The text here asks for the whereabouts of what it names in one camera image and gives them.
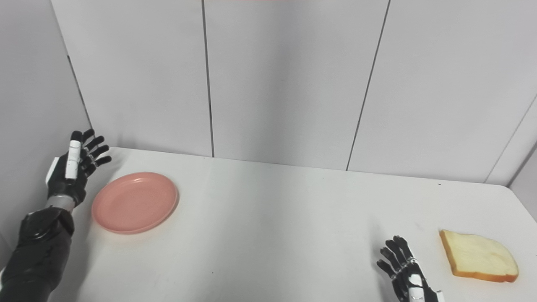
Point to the slice of white bread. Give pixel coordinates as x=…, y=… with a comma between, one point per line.
x=478, y=256

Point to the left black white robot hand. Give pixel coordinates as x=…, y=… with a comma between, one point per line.
x=72, y=167

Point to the pink round plate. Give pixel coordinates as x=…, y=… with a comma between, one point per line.
x=134, y=202

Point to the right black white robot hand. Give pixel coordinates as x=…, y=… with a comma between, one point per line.
x=409, y=277

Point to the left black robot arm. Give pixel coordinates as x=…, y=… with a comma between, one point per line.
x=37, y=251

